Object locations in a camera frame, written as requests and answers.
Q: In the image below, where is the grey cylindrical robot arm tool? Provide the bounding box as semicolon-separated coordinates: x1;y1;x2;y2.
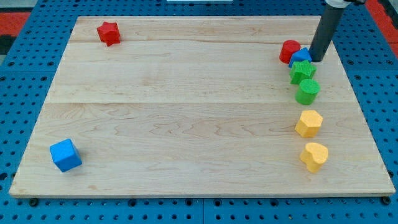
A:
308;0;366;62

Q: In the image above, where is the light wooden board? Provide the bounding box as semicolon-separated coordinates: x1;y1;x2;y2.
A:
9;16;396;198

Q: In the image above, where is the green star block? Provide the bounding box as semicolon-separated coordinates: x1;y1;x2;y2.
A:
289;60;317;85

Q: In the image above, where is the yellow hexagon block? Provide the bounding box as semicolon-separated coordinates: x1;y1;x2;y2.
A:
295;110;323;138

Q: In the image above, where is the red cylinder block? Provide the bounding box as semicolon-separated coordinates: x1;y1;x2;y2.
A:
279;40;301;64

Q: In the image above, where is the green cylinder block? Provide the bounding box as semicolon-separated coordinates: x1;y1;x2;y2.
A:
295;79;320;105

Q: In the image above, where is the blue triangular block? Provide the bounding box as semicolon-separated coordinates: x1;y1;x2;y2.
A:
289;47;312;68

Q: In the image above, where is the red star block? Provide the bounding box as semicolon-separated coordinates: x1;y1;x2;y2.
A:
96;22;121;47

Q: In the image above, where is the yellow heart block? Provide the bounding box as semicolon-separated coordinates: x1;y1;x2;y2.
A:
299;142;328;173

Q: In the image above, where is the blue cube block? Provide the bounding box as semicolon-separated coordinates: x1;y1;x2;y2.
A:
49;139;82;172

